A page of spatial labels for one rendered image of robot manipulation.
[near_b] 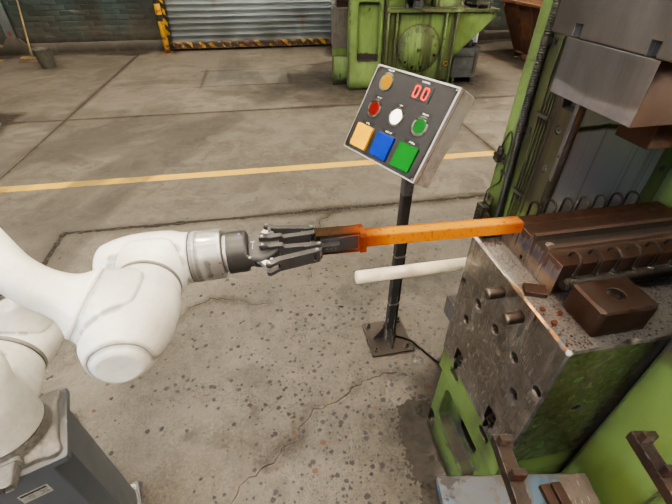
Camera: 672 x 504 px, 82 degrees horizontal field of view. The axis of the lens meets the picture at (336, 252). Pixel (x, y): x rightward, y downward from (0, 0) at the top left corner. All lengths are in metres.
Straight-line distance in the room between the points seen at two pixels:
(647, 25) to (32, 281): 0.90
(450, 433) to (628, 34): 1.23
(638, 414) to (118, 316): 0.98
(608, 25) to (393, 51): 4.85
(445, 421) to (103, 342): 1.25
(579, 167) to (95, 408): 1.92
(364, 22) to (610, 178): 4.67
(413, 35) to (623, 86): 4.89
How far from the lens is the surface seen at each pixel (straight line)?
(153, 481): 1.72
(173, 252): 0.67
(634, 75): 0.77
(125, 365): 0.56
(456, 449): 1.52
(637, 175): 1.29
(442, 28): 5.70
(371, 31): 5.63
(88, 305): 0.57
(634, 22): 0.79
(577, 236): 1.01
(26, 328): 1.12
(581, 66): 0.85
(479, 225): 0.80
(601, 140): 1.14
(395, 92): 1.28
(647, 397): 1.03
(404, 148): 1.18
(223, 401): 1.79
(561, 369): 0.86
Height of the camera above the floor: 1.48
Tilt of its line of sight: 38 degrees down
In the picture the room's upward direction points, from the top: straight up
